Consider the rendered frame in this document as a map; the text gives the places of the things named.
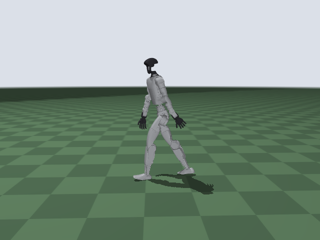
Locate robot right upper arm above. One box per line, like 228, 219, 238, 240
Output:
145, 78, 151, 102

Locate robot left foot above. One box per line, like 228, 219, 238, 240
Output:
133, 173, 152, 180

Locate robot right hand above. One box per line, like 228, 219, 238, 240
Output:
137, 112, 147, 130

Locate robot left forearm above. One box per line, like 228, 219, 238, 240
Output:
165, 95, 178, 118

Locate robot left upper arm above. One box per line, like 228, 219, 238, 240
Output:
154, 77, 168, 103

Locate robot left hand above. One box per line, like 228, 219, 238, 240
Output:
171, 112, 186, 129

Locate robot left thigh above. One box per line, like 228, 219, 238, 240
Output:
146, 114, 169, 150

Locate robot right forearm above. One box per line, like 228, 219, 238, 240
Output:
142, 100, 151, 117

